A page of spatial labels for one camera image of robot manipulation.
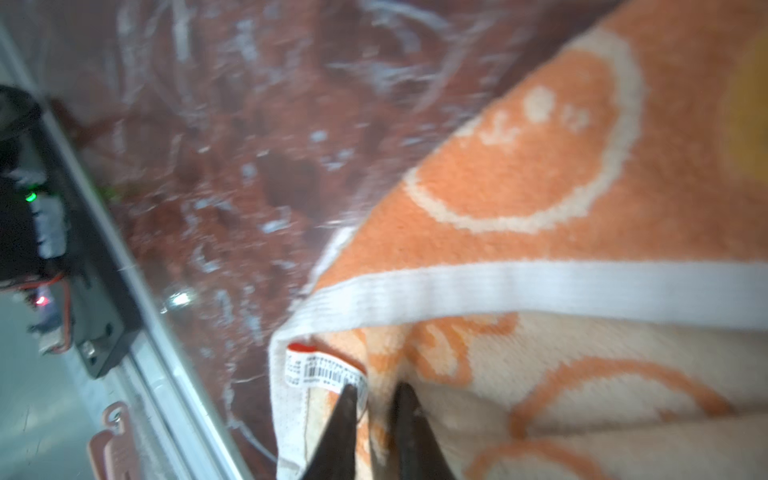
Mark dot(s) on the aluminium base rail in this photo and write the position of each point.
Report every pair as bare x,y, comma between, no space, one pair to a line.
180,431

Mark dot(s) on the orange rabbit pattern towel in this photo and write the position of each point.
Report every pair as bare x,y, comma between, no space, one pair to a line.
574,284

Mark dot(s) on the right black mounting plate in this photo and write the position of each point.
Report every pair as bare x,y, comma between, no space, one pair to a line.
105,317

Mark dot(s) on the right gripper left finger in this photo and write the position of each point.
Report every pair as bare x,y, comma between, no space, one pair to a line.
334,457

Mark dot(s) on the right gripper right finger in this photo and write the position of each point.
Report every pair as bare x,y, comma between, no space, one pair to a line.
418,453

